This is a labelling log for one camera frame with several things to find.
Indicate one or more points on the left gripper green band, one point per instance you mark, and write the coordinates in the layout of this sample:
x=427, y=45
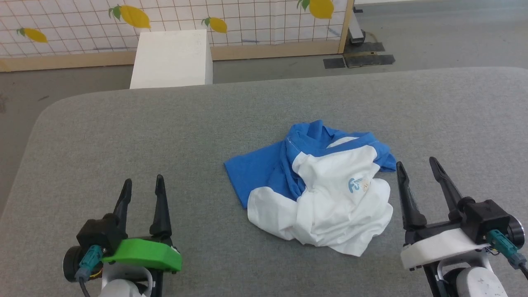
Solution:
x=144, y=253

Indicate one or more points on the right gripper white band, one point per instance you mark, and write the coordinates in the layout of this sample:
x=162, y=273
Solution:
x=441, y=247

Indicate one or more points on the blue and white t-shirt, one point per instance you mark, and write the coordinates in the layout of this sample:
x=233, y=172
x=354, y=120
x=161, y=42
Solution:
x=330, y=198

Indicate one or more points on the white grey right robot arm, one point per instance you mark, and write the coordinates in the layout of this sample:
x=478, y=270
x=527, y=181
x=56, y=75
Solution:
x=470, y=278

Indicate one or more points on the long black floor mat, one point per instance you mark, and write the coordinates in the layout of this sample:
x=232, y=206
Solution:
x=369, y=60

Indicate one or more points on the white rectangular box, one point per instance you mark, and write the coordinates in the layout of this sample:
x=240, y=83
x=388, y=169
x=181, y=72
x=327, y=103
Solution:
x=171, y=57

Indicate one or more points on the dark floor plate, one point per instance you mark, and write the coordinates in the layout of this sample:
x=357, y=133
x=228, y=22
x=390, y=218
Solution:
x=365, y=47

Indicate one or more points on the small black floor mat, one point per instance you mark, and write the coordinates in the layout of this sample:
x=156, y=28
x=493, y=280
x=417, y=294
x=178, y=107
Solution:
x=334, y=63

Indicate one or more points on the grey metal stand foot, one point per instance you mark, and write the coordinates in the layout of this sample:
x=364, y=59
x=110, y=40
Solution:
x=355, y=33

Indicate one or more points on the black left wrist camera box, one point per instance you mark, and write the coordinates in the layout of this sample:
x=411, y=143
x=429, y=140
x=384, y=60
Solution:
x=99, y=235

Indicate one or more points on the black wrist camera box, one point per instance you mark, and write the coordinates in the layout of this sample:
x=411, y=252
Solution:
x=486, y=218
x=99, y=235

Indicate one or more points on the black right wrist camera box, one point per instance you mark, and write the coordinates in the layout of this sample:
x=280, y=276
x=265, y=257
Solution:
x=486, y=218

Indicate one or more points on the lemon print partition wood frame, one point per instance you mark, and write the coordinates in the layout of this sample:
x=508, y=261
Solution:
x=82, y=29

